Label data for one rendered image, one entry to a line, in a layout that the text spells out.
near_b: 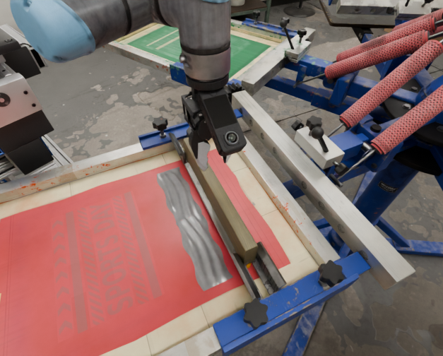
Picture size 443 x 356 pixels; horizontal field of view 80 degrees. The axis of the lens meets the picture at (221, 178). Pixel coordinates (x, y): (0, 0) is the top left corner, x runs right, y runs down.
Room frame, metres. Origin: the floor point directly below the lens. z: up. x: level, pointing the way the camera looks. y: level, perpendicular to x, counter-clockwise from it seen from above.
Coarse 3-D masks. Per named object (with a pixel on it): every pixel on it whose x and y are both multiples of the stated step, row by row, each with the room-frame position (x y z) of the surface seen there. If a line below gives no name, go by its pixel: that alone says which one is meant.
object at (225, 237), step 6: (186, 168) 0.49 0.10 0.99; (192, 174) 0.46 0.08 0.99; (192, 180) 0.44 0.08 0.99; (198, 180) 0.44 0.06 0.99; (198, 186) 0.42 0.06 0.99; (204, 192) 0.40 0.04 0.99; (204, 198) 0.38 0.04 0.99; (204, 204) 0.37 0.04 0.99; (210, 204) 0.36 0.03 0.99; (210, 210) 0.35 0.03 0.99; (216, 216) 0.33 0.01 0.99; (216, 222) 0.31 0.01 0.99; (222, 228) 0.30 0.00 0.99; (222, 234) 0.28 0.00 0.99; (228, 240) 0.27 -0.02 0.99; (228, 246) 0.25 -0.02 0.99; (234, 252) 0.24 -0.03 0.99
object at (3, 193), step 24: (168, 144) 0.59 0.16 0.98; (72, 168) 0.49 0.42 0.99; (96, 168) 0.50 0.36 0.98; (264, 168) 0.49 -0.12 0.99; (0, 192) 0.41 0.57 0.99; (24, 192) 0.42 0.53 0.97; (288, 192) 0.41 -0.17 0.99; (288, 216) 0.34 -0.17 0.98; (312, 240) 0.27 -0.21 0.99; (216, 336) 0.08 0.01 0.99
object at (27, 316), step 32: (256, 224) 0.33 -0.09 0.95; (160, 256) 0.25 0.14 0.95; (224, 256) 0.25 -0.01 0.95; (32, 288) 0.18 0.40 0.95; (192, 288) 0.18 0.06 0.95; (224, 288) 0.18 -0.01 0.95; (0, 320) 0.12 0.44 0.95; (32, 320) 0.12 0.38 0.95; (128, 320) 0.12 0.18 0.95; (160, 320) 0.12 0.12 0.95; (0, 352) 0.06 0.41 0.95; (32, 352) 0.06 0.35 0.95; (64, 352) 0.06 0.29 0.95; (96, 352) 0.06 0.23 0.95
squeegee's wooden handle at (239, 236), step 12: (192, 156) 0.47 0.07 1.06; (192, 168) 0.48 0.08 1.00; (204, 180) 0.40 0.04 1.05; (216, 180) 0.39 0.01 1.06; (216, 192) 0.35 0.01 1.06; (216, 204) 0.33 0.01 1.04; (228, 204) 0.32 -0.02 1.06; (228, 216) 0.29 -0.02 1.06; (228, 228) 0.28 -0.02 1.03; (240, 228) 0.26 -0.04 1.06; (240, 240) 0.24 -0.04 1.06; (252, 240) 0.24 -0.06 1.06; (240, 252) 0.23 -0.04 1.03; (252, 252) 0.22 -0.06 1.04
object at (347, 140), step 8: (336, 136) 0.56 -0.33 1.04; (344, 136) 0.56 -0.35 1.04; (352, 136) 0.56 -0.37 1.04; (336, 144) 0.53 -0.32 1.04; (344, 144) 0.53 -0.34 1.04; (352, 144) 0.53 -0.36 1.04; (360, 144) 0.53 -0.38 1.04; (304, 152) 0.50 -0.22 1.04; (344, 152) 0.51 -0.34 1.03; (352, 152) 0.53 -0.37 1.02; (312, 160) 0.47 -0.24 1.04; (320, 168) 0.48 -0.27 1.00
